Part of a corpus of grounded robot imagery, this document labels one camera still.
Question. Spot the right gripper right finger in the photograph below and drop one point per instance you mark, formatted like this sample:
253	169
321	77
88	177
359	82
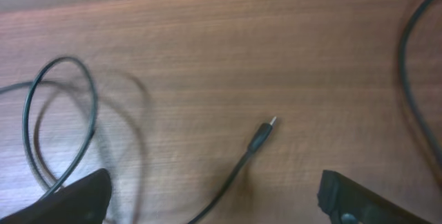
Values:
345	201

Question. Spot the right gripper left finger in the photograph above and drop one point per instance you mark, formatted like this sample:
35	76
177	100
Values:
84	201

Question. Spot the right camera cable black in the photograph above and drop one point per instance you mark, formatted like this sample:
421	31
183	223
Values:
432	143

